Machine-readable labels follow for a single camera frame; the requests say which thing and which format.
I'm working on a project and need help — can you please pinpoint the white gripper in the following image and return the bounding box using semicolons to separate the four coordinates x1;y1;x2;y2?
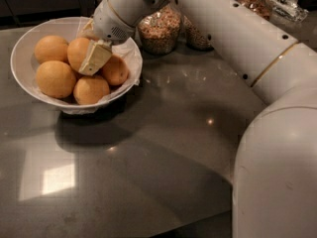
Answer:
77;0;135;75

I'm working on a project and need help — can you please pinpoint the orange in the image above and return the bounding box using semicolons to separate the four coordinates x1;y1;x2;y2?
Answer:
100;55;129;86
36;60;76;99
34;35;68;63
67;38;92;75
73;75;110;105

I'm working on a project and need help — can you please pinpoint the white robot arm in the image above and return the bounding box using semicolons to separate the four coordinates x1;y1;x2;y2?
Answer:
82;0;317;238

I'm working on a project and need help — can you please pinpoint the clear plastic bowl liner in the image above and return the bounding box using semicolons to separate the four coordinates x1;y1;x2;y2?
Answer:
62;17;143;115

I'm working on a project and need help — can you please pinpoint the white bowl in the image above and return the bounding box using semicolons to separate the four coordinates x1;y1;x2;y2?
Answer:
10;16;144;115

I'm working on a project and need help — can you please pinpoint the glass jar mixed cereal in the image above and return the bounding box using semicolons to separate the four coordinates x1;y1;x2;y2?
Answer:
138;5;181;56

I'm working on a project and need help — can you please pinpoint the glass jar dark grain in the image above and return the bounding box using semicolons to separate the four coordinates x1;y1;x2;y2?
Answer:
236;0;273;22

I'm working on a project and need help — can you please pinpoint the clear plastic bag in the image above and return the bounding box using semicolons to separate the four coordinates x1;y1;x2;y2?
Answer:
265;0;308;22

